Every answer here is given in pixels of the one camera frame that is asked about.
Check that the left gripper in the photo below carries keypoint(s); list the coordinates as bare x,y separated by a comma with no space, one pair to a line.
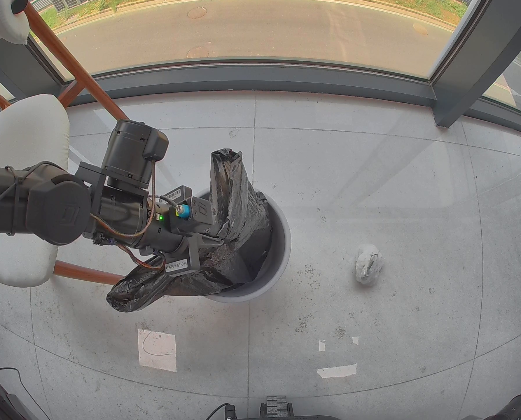
125,217

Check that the black plastic bag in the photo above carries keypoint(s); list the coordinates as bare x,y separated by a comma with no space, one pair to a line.
234,199

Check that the white paper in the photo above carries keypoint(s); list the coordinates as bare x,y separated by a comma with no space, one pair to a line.
369,264

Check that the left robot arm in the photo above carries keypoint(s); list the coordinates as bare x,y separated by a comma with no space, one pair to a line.
59,208

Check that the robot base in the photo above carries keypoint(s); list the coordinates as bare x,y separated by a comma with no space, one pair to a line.
278,407

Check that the white trash bin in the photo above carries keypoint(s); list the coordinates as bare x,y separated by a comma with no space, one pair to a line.
282,243

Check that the white cushioned wooden chair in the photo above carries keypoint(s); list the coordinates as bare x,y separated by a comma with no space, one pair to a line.
24,147

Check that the window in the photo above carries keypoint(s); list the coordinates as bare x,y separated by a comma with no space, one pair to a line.
286,77

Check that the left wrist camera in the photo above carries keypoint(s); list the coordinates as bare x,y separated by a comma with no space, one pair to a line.
199,212

